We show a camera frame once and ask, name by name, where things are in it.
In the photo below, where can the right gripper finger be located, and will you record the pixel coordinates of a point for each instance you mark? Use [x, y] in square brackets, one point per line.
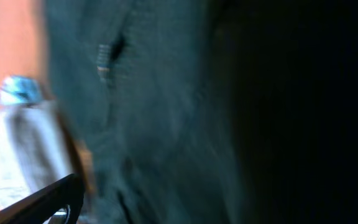
[61, 200]

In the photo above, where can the folded blue jeans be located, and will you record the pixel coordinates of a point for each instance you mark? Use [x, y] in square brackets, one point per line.
[17, 89]

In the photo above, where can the black shorts with mesh lining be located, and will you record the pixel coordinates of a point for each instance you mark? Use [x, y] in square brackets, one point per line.
[212, 111]

